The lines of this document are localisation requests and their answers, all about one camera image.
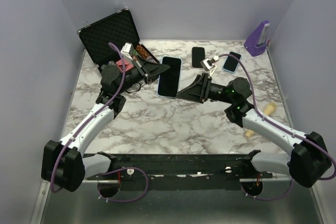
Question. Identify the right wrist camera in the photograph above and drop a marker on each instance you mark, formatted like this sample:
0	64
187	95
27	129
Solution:
209	64

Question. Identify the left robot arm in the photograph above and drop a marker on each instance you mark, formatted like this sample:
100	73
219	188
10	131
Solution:
65	165

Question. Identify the purple metronome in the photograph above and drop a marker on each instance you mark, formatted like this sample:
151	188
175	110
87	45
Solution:
257	41

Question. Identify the black poker chip case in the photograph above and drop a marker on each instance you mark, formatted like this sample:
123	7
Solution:
104	40

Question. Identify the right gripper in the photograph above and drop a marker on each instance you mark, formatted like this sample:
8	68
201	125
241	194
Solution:
198	91

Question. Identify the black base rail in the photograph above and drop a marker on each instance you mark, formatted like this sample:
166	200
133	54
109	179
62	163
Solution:
191	172

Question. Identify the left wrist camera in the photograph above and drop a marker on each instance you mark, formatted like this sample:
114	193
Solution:
127	51

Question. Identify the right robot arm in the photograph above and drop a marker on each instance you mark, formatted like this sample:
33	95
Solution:
305	155

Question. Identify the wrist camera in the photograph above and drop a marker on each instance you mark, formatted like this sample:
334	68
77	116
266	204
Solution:
127	51
209	64

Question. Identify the wooden cylinder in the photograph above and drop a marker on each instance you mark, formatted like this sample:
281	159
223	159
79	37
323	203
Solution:
268	110

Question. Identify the pink card box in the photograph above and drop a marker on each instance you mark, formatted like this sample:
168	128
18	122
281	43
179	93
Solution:
124	66

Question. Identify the black cased phone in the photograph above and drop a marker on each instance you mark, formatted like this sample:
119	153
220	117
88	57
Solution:
198	55

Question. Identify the phone in blue case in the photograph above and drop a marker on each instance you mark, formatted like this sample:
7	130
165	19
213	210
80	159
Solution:
231	64

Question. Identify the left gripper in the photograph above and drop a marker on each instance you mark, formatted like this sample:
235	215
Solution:
149	73

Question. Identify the light blue phone case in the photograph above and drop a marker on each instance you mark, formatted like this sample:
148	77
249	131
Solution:
160	95

